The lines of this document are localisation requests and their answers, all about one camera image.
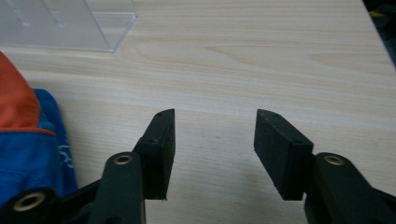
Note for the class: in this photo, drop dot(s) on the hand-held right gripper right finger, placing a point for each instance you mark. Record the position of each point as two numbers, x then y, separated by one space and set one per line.
286 155

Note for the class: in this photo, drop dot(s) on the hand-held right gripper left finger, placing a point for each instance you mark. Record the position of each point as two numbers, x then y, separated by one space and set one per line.
155 155

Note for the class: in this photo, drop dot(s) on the blue and orange garment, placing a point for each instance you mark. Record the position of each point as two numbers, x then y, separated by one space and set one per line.
25 146

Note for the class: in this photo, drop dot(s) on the clear plastic box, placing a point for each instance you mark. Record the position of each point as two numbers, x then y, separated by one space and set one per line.
59 25

